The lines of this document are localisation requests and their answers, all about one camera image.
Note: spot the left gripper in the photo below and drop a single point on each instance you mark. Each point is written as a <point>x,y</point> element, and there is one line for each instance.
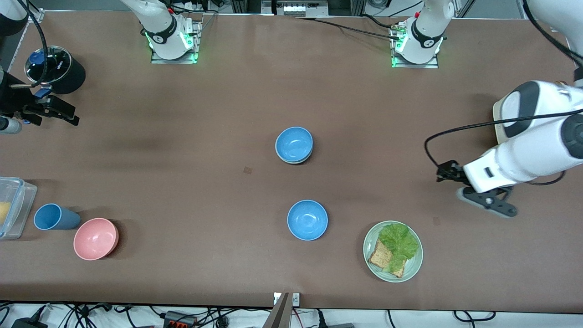
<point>451,172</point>

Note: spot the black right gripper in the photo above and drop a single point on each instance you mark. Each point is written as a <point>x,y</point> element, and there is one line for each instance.
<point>12,96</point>

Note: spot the light green bowl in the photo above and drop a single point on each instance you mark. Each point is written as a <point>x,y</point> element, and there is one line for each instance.
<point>295,162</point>

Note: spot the blue plastic bowl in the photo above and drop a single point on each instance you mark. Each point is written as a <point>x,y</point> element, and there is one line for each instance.
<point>294,142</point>
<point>307,220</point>

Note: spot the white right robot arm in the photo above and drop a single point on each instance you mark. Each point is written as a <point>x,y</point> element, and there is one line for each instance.
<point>164,32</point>

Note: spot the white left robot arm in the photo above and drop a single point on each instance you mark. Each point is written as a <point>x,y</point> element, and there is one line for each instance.
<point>537,150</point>

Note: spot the pink plastic bowl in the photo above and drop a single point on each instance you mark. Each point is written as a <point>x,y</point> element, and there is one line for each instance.
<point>95,239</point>

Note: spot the black round pot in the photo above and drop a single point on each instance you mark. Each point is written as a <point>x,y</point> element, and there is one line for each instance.
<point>76,75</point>

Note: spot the round glass lid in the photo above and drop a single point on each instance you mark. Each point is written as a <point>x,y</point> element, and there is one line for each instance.
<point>57,66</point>

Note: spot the cream white toaster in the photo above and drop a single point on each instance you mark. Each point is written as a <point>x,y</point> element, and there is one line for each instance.
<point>498,123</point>

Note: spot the green lettuce leaf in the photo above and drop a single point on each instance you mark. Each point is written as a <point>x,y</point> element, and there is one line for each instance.
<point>401,243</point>

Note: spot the clear plastic container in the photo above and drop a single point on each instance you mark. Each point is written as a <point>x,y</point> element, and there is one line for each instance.
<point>20,205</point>

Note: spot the light green plate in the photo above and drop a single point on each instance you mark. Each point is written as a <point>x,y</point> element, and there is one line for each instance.
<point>412,269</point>

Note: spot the blue plastic cup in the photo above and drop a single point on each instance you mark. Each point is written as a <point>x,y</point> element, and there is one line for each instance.
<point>57,217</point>

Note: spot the brown bread slice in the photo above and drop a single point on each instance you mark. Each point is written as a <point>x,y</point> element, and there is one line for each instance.
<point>378,257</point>

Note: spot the yellow food item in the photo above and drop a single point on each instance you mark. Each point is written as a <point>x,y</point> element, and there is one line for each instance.
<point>3,214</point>

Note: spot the black power adapter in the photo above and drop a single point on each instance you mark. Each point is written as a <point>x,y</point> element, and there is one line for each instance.
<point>27,323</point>

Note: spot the silver power strip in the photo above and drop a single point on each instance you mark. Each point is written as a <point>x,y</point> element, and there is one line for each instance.
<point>300,8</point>

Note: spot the black orange power strip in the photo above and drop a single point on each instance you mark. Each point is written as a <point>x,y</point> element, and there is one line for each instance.
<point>180,320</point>

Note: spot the aluminium frame profile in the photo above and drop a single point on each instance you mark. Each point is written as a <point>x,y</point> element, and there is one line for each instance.
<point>33,12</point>

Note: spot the white metal bracket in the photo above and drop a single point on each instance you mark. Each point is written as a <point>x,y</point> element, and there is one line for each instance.
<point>295,299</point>

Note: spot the dark camera stand bar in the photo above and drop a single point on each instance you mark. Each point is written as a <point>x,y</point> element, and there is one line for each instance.
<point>278,314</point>

